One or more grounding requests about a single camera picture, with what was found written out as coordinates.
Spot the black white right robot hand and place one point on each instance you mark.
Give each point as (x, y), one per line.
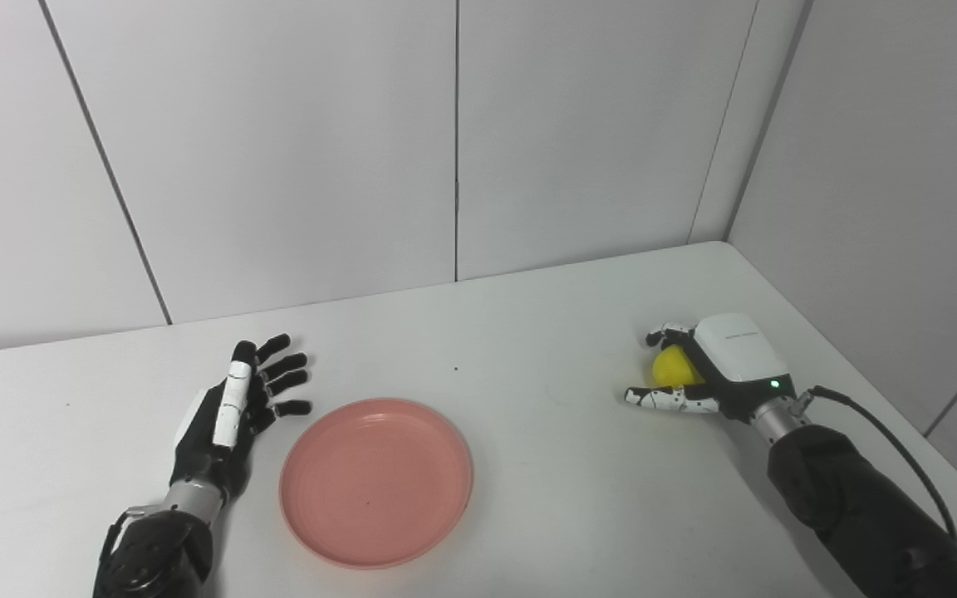
(740, 353)

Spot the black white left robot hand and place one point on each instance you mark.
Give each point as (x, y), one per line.
(229, 415)

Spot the yellow lemon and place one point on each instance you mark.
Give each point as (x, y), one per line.
(671, 370)

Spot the pink round plate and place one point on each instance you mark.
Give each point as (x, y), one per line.
(375, 486)

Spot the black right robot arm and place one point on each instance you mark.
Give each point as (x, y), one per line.
(852, 507)

